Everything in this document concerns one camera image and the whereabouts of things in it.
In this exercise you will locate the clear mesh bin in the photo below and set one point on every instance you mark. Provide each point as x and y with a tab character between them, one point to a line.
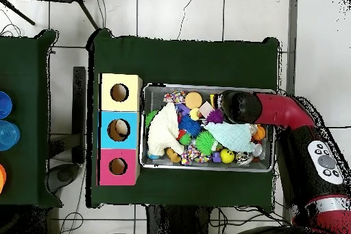
156	95

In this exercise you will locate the wooden three-hole sorting box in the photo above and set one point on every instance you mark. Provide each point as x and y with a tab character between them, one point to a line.
109	129

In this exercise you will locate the blue spiky ball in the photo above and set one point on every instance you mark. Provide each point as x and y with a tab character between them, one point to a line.
190	125

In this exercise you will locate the cream knitted cloth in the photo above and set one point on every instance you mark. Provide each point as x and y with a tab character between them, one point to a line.
164	129

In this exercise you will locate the orange round disc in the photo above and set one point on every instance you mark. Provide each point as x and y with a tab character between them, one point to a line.
194	100

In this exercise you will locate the green spiky ball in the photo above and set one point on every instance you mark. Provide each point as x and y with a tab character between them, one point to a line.
205	142
150	118

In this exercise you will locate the wooden cube block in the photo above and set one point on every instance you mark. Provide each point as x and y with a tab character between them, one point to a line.
206	109

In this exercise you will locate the purple spiky ball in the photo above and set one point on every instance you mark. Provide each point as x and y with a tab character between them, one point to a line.
214	117

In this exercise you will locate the dark green table cloth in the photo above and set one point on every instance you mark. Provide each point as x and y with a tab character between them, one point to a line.
186	61

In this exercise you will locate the mint green cloth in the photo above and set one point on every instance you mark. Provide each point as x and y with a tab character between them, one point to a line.
236	137

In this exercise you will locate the dark green side-table cloth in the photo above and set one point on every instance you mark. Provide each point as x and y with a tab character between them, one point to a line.
27	80

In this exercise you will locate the light blue plastic cup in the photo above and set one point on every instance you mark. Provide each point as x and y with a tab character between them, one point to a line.
8	135

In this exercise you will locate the dark blue plastic cup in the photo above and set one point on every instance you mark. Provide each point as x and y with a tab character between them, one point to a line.
4	105

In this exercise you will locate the orange plastic cup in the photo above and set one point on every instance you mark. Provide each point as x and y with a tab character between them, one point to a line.
2	178

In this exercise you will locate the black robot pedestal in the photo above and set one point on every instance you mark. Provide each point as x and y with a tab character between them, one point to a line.
181	223

